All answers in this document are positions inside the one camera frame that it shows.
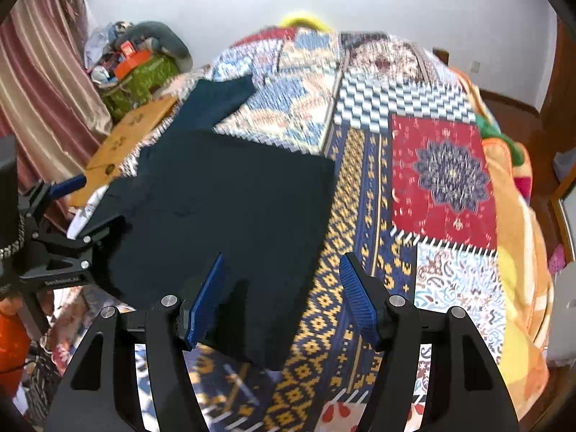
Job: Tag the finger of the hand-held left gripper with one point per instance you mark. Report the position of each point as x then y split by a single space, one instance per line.
67 186
105 229

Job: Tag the pile of clothes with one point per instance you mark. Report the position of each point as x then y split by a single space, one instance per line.
101 38

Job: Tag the patchwork printed blanket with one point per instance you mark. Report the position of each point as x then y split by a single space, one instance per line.
405 180

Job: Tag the white wall socket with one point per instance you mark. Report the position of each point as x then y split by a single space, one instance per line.
473 66

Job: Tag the red box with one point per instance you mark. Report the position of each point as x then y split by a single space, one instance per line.
127 49

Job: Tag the orange fleece blanket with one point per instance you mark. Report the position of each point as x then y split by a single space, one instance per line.
517 189

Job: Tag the black pants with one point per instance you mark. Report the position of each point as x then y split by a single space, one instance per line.
225 198

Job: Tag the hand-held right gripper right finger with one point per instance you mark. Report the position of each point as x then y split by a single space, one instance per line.
357 306

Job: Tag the striped orange cloth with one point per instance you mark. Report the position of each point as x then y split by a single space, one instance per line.
184 83

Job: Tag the wooden lap desk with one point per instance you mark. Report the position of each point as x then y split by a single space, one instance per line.
126 144

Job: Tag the floor clutter pile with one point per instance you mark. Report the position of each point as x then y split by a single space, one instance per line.
72 324

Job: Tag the yellow curved headboard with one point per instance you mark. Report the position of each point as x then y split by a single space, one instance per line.
303 20

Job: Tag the orange box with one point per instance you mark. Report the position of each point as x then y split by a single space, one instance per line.
132 63

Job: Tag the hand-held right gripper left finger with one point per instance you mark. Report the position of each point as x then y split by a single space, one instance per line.
204 306

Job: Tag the striped red curtain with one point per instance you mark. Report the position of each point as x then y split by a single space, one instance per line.
40 76

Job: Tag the wooden bed post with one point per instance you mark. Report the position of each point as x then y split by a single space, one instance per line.
441 56

